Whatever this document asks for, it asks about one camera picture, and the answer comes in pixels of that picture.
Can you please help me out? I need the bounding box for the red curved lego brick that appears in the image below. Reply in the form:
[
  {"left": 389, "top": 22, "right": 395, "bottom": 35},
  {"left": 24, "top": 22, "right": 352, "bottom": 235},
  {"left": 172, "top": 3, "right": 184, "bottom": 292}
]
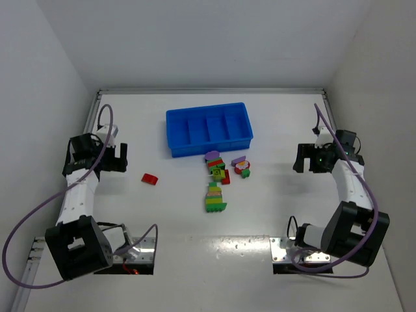
[{"left": 141, "top": 173, "right": 159, "bottom": 185}]

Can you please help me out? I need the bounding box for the red flower lego brick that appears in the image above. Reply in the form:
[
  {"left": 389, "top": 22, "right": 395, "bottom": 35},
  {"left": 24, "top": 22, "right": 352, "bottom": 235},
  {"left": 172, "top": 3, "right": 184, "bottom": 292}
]
[{"left": 235, "top": 161, "right": 250, "bottom": 174}]

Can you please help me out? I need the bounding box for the lime green lego brick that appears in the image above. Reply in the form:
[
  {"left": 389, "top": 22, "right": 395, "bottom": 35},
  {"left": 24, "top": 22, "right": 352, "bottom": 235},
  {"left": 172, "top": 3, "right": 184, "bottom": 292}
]
[{"left": 211, "top": 168, "right": 226, "bottom": 182}]

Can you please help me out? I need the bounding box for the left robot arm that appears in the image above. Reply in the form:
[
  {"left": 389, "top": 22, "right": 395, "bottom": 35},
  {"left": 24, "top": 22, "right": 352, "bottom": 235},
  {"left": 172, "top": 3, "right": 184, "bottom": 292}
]
[{"left": 45, "top": 127, "right": 129, "bottom": 281}]

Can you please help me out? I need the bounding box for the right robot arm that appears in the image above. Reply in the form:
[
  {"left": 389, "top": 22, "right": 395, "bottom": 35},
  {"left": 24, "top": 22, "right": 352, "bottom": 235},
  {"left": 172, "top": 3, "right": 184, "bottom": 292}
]
[{"left": 293, "top": 127, "right": 374, "bottom": 258}]

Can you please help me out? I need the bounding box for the blue divided plastic bin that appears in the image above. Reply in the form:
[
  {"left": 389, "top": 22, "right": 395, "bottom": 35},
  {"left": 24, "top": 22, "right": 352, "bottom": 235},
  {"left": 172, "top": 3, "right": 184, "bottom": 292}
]
[{"left": 166, "top": 102, "right": 254, "bottom": 157}]

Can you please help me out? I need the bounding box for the purple round lego brick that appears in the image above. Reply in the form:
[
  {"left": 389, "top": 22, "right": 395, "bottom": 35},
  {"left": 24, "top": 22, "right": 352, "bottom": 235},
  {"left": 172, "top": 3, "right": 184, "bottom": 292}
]
[{"left": 205, "top": 151, "right": 220, "bottom": 162}]

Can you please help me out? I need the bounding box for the green red striped lego stack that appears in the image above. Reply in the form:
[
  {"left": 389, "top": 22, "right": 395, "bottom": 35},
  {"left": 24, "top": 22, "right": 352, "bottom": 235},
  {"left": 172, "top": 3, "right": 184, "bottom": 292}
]
[{"left": 206, "top": 157, "right": 226, "bottom": 170}]

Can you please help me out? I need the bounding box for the green yellow lego stack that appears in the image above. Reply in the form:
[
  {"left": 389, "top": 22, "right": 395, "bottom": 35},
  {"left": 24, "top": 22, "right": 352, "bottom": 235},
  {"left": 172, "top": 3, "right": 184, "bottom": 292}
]
[{"left": 205, "top": 182, "right": 227, "bottom": 213}]

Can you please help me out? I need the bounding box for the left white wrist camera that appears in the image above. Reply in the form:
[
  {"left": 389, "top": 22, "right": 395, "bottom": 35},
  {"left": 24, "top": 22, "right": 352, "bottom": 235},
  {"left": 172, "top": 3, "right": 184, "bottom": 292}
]
[{"left": 95, "top": 124, "right": 118, "bottom": 148}]

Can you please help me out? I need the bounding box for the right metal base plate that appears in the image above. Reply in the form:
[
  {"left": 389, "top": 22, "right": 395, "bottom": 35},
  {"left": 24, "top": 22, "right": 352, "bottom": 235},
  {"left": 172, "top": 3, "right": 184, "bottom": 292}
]
[{"left": 270, "top": 237, "right": 332, "bottom": 265}]

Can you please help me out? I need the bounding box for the metal base plate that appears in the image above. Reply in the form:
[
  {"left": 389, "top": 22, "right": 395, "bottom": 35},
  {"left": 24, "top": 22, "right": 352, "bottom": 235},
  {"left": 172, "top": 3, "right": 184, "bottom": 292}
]
[
  {"left": 270, "top": 237, "right": 332, "bottom": 265},
  {"left": 113, "top": 237, "right": 156, "bottom": 265}
]

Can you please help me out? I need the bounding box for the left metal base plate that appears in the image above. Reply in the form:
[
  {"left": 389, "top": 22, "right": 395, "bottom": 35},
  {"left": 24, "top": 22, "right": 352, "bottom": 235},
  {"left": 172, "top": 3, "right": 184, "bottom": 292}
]
[{"left": 113, "top": 237, "right": 156, "bottom": 265}]

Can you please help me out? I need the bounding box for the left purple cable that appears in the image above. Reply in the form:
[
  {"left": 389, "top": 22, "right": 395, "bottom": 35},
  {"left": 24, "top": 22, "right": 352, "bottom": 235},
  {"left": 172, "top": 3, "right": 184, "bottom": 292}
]
[{"left": 1, "top": 103, "right": 159, "bottom": 289}]

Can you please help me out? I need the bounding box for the purple cable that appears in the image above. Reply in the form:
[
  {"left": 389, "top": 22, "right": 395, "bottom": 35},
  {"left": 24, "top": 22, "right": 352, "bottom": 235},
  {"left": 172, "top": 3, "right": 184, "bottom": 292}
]
[
  {"left": 1, "top": 103, "right": 159, "bottom": 289},
  {"left": 291, "top": 103, "right": 380, "bottom": 280}
]

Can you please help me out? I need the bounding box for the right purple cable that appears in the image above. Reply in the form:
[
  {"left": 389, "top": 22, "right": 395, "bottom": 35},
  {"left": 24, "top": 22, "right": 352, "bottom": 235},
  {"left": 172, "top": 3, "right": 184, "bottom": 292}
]
[{"left": 291, "top": 103, "right": 380, "bottom": 280}]

